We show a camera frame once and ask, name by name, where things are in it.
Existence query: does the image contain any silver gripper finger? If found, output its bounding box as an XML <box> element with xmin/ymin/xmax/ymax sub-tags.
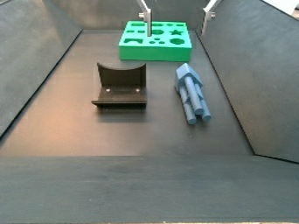
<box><xmin>136</xmin><ymin>0</ymin><xmax>152</xmax><ymax>37</ymax></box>
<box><xmin>200</xmin><ymin>0</ymin><xmax>220</xmax><ymax>35</ymax></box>

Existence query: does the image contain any blue three prong object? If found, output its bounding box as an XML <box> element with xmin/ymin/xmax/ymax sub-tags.
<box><xmin>175</xmin><ymin>63</ymin><xmax>211</xmax><ymax>125</ymax></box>

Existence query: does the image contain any black curved fixture stand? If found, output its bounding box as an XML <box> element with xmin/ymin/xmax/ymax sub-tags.
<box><xmin>91</xmin><ymin>63</ymin><xmax>147</xmax><ymax>107</ymax></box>

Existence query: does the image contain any green foam shape-sorter block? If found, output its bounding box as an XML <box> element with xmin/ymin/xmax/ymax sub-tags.
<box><xmin>119</xmin><ymin>21</ymin><xmax>192</xmax><ymax>62</ymax></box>

